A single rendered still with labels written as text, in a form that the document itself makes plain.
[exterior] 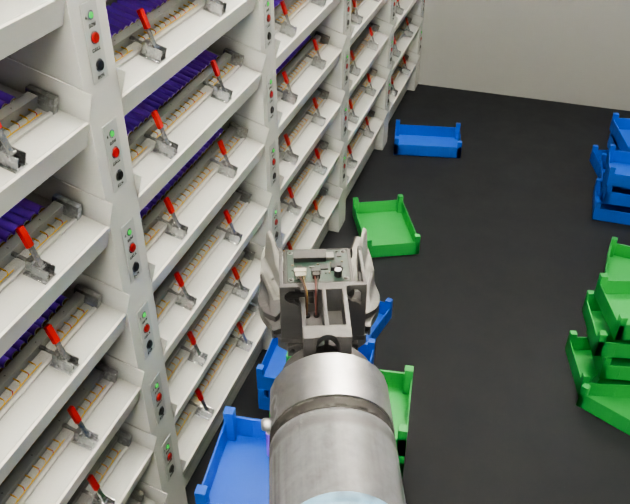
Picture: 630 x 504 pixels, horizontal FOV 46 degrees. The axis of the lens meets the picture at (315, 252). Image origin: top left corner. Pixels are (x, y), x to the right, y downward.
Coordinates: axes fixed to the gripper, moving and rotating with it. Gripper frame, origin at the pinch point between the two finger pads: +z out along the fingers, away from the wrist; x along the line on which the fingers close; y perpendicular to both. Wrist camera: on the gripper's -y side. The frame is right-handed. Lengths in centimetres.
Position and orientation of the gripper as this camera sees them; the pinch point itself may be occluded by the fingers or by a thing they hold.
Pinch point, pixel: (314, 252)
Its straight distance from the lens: 74.4
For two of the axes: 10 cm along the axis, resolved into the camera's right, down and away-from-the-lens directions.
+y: 0.0, -7.9, -6.1
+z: -0.5, -6.1, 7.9
